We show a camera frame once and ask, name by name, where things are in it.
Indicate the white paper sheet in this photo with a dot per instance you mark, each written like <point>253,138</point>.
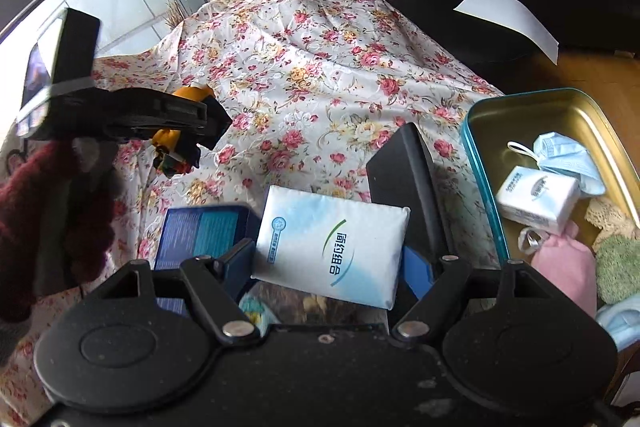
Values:
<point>510,19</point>

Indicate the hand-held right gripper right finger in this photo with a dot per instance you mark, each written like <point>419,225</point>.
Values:
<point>416,272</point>

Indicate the floral blanket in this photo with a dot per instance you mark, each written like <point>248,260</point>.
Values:
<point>320,72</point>

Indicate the black leather ottoman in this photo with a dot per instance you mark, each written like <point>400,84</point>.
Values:
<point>440,19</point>

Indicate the dried grass bunch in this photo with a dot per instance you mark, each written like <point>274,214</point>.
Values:
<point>177,13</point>

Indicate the light blue printed packet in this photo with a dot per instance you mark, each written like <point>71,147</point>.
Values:
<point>255,309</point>

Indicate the yellow and navy plush toy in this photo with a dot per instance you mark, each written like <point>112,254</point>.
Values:
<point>170,142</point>

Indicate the blue printed box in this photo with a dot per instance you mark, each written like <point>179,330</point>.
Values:
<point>200,232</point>

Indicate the beige lace cloth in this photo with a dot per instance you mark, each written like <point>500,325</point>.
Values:
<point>612,217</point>

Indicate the small white tissue packet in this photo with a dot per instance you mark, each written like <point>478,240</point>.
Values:
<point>537,199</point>

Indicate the green fuzzy cloth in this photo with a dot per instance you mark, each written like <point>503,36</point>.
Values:
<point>620,269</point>

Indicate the gold metal tin with teal rim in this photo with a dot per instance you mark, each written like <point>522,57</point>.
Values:
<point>565,112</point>

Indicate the black flat box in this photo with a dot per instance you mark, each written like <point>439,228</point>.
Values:
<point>405,167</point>

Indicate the person's left forearm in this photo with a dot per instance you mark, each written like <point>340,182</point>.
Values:
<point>50,227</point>

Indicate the pale blue face mask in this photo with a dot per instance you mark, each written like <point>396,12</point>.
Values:
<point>622,327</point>

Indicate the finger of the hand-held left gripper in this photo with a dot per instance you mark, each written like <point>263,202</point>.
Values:
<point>186,155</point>
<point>217,122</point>

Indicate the light blue face mask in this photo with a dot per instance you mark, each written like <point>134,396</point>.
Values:
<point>565,157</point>

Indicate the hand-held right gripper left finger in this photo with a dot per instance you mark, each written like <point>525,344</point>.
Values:
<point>240,264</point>

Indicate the large white tissue packet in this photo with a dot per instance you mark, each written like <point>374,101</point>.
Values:
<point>330,247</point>

